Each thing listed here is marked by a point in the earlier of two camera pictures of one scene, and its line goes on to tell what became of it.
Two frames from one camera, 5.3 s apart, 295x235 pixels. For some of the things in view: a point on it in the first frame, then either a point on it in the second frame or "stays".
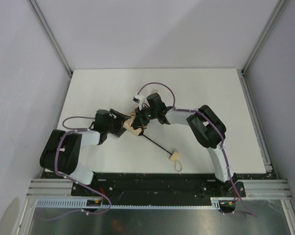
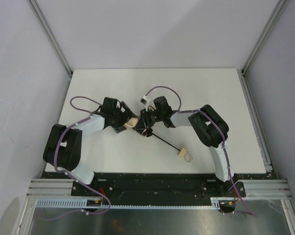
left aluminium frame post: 49,33 stays
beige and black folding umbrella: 128,126 -> 183,153
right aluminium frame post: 279,7 stays
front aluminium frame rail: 47,187 stays
